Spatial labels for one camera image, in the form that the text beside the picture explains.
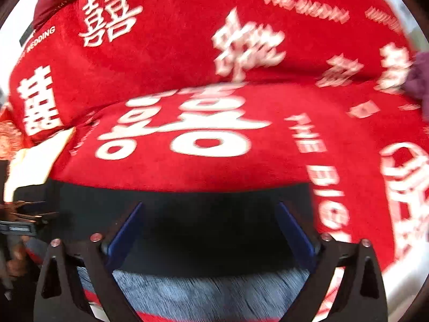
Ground purple cloth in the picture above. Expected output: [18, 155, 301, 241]
[403, 51, 429, 125]

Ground cream cloth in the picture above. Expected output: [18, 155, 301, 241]
[5, 128, 76, 196]

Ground red printed blanket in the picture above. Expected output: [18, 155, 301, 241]
[7, 0, 429, 322]

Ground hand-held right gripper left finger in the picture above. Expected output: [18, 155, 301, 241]
[34, 202, 144, 322]

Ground black pants with grey lining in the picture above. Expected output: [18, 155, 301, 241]
[13, 178, 336, 313]

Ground dark red pillow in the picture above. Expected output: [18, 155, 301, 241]
[32, 0, 88, 30]

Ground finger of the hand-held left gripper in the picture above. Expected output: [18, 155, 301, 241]
[0, 200, 60, 225]

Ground red and gold patterned cloth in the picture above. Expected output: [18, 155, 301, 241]
[0, 102, 28, 160]

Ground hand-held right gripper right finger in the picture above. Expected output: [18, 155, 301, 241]
[275, 202, 389, 322]

